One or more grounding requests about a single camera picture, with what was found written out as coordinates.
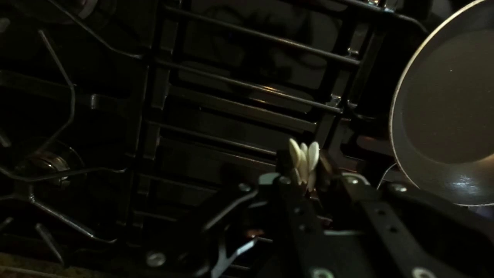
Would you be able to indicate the black frying pan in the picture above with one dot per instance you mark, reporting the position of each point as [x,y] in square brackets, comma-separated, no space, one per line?
[448,103]

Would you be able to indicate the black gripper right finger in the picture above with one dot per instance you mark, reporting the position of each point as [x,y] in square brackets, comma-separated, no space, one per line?
[391,232]

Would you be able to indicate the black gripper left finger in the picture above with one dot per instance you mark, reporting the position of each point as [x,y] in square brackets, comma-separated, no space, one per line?
[298,237]

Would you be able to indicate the black gas stove range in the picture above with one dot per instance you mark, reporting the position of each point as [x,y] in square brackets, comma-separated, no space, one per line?
[232,78]

